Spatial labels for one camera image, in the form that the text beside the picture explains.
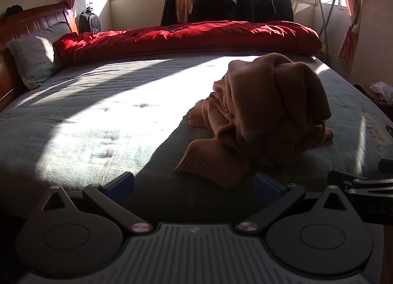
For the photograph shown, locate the red quilt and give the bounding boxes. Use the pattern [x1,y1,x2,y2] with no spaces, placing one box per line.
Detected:
[54,20,323,65]

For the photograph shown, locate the metal clothes drying rack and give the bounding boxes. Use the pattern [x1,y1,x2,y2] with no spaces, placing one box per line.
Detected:
[236,0,337,54]

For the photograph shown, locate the black jacket with round badge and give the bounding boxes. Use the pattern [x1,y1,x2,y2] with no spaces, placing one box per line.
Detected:
[235,0,259,23]

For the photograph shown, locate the yellow garment on chair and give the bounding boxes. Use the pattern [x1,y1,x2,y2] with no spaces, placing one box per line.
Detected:
[176,0,194,24]

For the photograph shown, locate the grey backpack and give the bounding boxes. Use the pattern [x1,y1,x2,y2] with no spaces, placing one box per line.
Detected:
[79,3,102,34]

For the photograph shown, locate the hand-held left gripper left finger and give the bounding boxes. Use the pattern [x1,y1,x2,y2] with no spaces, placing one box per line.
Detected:
[40,172,154,235]

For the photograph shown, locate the small dark object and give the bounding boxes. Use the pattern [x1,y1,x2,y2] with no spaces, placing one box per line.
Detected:
[4,5,24,18]

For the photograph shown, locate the dark garment on chair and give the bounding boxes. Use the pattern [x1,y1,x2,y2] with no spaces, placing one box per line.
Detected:
[160,0,179,26]

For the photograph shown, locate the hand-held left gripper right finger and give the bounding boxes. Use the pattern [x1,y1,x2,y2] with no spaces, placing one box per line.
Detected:
[235,173,357,235]

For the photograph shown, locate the orange knit sweater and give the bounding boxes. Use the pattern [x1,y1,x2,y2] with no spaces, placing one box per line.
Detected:
[174,52,335,189]

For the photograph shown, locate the wooden headboard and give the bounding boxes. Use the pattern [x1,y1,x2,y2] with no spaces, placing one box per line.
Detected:
[0,2,79,112]

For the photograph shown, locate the white crumpled clothes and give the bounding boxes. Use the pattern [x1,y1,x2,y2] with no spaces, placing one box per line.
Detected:
[369,82,393,103]

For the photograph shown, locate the black hanging jacket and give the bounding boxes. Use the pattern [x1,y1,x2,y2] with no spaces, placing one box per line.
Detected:
[255,0,276,23]
[271,0,295,23]

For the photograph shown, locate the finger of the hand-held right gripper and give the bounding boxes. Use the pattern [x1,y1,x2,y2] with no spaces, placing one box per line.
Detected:
[379,158,393,175]
[327,170,393,196]

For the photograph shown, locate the bed with grey-green sheet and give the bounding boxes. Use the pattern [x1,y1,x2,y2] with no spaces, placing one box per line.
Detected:
[0,53,393,220]

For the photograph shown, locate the grey checked pillow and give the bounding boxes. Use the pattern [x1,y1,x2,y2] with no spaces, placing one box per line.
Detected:
[6,22,71,90]

